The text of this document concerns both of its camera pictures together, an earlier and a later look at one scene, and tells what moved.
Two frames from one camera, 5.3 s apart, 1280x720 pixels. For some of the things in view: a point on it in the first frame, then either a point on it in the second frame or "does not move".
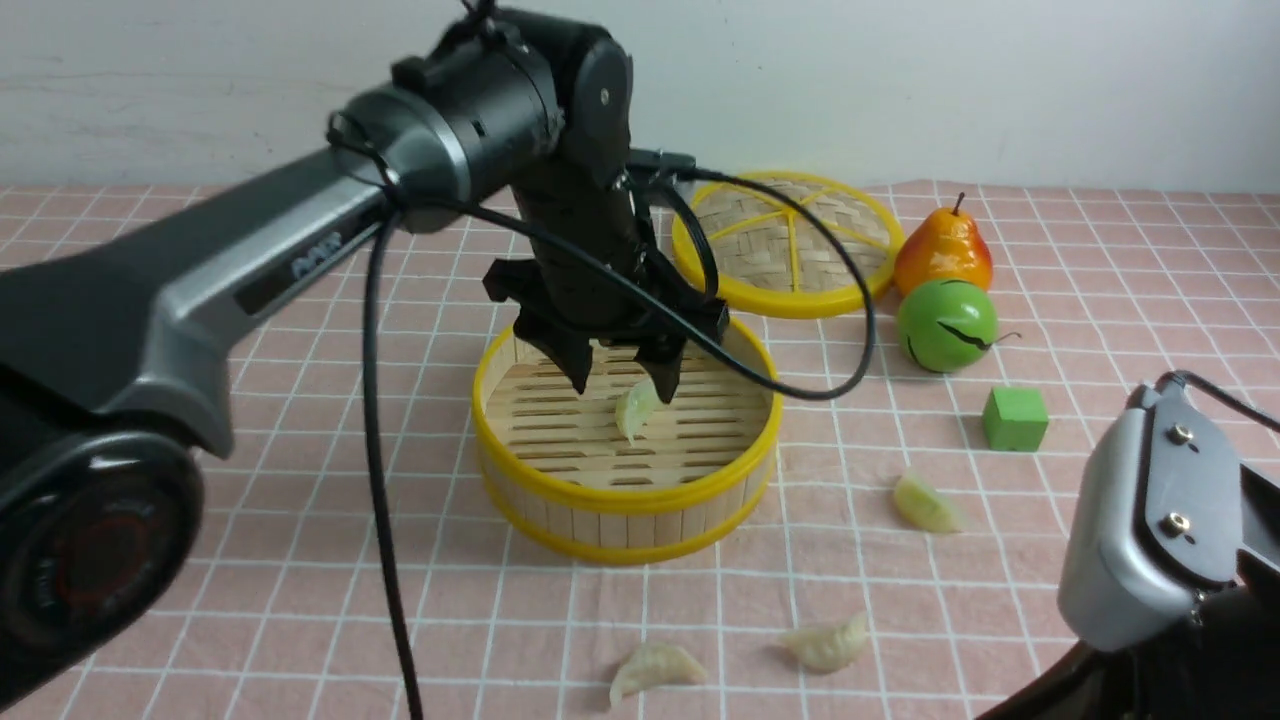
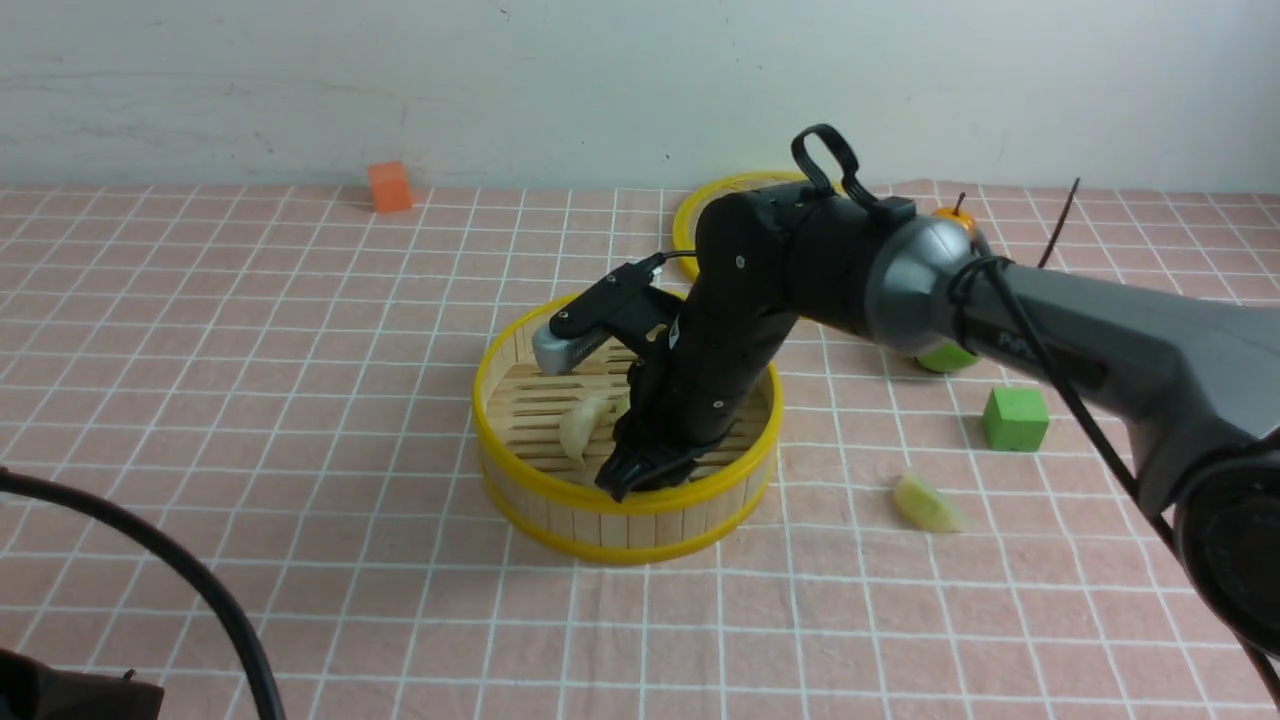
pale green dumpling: (921, 506) does not move
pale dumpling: (656, 664) -> (580, 421)
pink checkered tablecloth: (912, 557) does not move
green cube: (1015, 418) does not move
